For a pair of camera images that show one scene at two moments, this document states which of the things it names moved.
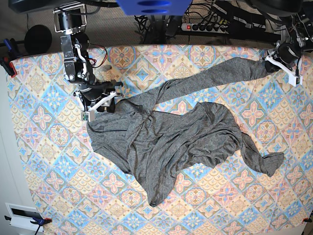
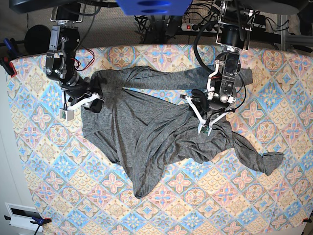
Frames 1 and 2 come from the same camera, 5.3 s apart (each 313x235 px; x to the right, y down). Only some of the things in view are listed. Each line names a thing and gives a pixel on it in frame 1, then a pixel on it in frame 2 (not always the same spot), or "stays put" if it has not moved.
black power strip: x=213 y=28 stays put
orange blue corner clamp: x=38 y=222 stays put
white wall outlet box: x=21 y=216 stays put
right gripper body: x=286 y=56 to x=208 y=116
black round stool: x=38 y=39 stays put
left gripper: x=96 y=94 to x=92 y=102
